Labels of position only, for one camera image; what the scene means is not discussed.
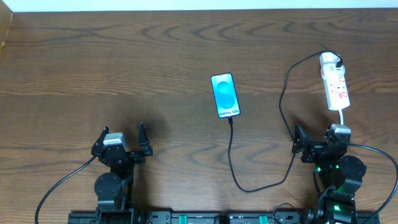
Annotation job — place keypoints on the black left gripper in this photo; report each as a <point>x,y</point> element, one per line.
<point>125,152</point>

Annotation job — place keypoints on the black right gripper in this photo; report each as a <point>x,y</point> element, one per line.
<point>306,147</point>

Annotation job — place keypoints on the blue Galaxy smartphone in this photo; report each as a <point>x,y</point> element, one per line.
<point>224,92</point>

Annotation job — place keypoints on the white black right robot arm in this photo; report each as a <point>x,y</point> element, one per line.
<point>341,175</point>

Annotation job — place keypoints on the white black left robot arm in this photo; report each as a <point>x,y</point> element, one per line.
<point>114,188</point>

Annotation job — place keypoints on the white power strip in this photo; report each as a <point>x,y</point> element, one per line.
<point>335,87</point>

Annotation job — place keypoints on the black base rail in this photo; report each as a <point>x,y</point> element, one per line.
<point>166,217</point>

